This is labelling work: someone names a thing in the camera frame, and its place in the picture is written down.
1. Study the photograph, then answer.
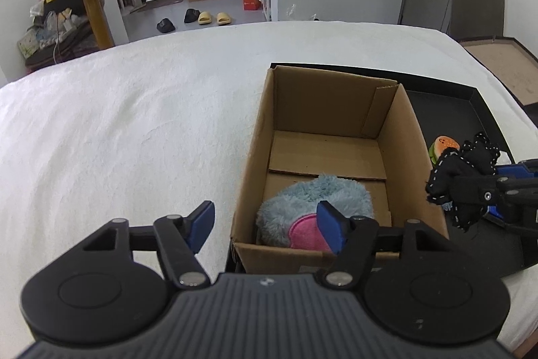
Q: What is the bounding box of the brown framed board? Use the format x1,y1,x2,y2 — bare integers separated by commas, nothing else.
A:
456,36,538,106

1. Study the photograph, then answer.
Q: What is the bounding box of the brown doormat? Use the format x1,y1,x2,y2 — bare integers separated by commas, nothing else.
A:
134,0,186,13

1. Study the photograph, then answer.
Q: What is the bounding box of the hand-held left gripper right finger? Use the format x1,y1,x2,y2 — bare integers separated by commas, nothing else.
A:
316,201,452,290

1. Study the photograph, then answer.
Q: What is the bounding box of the brown cardboard box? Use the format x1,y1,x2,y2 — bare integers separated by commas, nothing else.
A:
230,65,450,275

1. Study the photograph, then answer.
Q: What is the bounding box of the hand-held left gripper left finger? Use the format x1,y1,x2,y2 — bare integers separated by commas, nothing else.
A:
83,200,216,289

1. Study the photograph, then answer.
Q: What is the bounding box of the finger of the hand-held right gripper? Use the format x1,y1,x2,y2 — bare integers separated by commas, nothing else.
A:
496,158,538,180
448,174,538,238

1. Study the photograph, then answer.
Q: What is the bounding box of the black tray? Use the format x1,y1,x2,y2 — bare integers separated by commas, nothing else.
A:
225,62,526,280

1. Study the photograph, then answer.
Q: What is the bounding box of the yellow round table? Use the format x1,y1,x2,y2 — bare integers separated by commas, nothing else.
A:
44,0,146,48

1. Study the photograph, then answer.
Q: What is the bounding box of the pile of household clutter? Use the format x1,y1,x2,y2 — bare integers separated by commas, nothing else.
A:
17,0,106,70

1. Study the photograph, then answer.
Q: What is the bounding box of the burger plush toy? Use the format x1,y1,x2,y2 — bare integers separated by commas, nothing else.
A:
429,136,460,166

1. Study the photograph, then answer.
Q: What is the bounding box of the black white-stitched cloth toy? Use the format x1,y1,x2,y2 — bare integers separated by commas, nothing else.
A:
424,133,501,234

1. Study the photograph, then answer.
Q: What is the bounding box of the blue pink fluffy plush toy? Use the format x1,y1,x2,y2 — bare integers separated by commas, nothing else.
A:
256,174,376,254

